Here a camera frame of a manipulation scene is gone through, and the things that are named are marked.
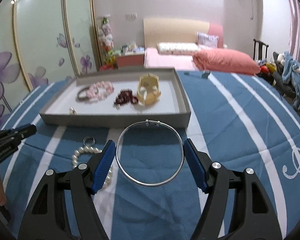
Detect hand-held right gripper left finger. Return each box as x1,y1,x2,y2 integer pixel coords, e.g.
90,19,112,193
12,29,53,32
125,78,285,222
17,140,117,240

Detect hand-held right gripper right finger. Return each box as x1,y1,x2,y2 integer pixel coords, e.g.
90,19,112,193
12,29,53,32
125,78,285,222
183,138,283,240

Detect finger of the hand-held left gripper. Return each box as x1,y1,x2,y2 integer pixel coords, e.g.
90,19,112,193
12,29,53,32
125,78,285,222
0,124,37,144

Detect thin silver bangle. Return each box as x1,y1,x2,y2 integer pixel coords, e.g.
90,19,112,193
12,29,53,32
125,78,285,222
116,120,185,187

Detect grey shallow cardboard tray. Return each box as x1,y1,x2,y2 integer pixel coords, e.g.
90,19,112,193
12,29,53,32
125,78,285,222
39,68,192,128

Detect silver cuff bracelet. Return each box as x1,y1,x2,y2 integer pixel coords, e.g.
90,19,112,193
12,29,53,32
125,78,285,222
77,85,95,102

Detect pink bead bracelet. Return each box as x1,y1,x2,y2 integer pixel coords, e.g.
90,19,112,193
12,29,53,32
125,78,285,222
86,81,115,100

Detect dark red bead bracelet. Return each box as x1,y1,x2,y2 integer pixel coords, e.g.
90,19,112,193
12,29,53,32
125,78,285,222
113,89,139,108

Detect cream wide bangle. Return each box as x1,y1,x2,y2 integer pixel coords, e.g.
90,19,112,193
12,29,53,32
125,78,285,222
136,73,162,105

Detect blue white striped tablecloth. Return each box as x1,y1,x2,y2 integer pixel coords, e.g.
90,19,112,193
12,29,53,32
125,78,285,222
0,70,300,240

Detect wardrobe with purple flower doors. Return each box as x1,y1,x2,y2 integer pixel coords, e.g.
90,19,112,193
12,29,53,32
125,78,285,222
0,0,100,135

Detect pink pillow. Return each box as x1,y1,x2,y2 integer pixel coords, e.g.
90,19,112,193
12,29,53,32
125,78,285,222
192,49,261,75

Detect pink nightstand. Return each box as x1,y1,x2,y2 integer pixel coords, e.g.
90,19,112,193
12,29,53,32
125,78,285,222
115,52,145,68

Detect white patterned pillow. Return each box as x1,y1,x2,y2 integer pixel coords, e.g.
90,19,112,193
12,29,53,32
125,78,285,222
157,42,200,55

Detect dark grey chair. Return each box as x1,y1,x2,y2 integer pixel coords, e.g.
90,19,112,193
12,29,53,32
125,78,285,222
272,51,298,98

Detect colourful toys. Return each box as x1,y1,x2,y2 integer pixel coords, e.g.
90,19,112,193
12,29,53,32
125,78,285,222
259,60,277,74

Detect purple patterned pillow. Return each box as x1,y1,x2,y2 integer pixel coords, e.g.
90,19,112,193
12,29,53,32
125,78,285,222
196,32,219,48

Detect clear tube of plush toys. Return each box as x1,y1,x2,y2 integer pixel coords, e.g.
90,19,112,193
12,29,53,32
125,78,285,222
98,17,115,70

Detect dark wooden chair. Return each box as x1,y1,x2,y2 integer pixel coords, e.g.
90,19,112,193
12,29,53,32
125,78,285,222
253,39,269,60

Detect light blue garment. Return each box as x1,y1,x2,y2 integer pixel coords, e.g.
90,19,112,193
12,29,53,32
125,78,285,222
281,51,300,105

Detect bed with beige headboard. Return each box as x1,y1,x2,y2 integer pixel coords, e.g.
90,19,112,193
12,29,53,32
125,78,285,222
143,17,262,75

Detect pink curtain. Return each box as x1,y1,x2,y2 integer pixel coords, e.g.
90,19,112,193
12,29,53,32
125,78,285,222
284,0,300,68

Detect white pearl bracelet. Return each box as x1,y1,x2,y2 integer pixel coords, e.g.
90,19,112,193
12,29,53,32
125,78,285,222
71,146,114,188

